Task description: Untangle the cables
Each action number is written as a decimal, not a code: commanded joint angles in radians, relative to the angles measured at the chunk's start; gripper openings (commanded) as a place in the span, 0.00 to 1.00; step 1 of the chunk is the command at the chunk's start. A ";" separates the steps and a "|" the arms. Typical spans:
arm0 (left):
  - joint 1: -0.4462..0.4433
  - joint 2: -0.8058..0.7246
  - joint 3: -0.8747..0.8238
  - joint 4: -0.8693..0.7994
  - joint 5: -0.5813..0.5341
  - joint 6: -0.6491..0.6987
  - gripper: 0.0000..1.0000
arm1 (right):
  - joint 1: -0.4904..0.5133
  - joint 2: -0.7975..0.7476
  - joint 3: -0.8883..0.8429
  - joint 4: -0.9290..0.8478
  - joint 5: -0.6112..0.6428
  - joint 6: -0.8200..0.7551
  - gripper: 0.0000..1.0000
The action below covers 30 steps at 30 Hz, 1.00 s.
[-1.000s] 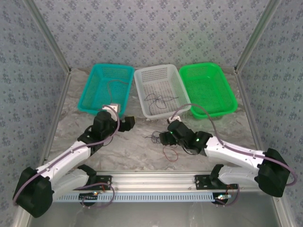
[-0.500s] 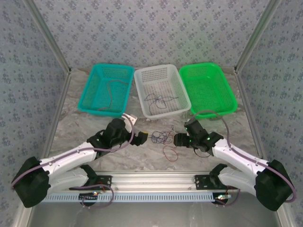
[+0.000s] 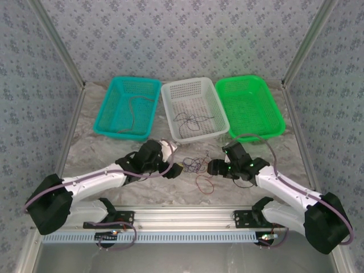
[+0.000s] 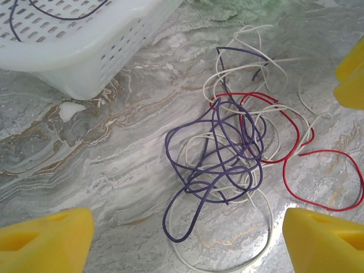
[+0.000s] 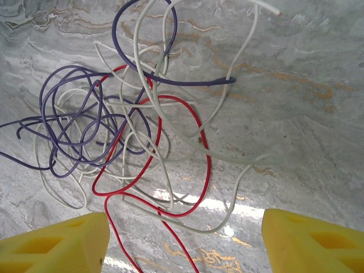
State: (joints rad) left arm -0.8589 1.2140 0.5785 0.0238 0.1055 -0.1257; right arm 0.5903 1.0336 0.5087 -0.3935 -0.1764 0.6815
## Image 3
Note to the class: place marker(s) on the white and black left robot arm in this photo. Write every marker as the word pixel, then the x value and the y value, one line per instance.
pixel 94 179

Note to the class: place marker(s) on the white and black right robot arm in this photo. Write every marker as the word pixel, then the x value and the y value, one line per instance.
pixel 284 185

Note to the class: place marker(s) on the marble pattern table cover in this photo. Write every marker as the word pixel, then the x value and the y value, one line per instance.
pixel 153 196

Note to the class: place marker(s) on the green plastic basket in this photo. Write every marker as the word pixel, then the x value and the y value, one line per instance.
pixel 247 94

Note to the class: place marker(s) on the teal plastic basket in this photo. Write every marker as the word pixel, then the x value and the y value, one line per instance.
pixel 119 94

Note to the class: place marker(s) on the white plastic basket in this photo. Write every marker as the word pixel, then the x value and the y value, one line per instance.
pixel 199 88

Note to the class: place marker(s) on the grey metal sheet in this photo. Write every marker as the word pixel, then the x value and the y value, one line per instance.
pixel 182 258

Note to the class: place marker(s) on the black controller board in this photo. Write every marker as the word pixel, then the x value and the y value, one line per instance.
pixel 266 240
pixel 103 236

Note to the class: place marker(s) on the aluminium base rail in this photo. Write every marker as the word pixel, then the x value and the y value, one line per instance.
pixel 182 217

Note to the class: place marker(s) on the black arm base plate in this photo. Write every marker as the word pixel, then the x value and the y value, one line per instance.
pixel 241 219
pixel 125 216

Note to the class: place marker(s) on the aluminium table side rail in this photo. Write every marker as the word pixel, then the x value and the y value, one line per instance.
pixel 68 142
pixel 301 142

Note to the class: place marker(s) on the aluminium upright frame post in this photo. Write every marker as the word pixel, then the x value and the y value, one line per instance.
pixel 305 45
pixel 62 45

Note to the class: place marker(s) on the aluminium frame leg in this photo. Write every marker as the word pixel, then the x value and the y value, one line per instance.
pixel 27 256
pixel 342 266

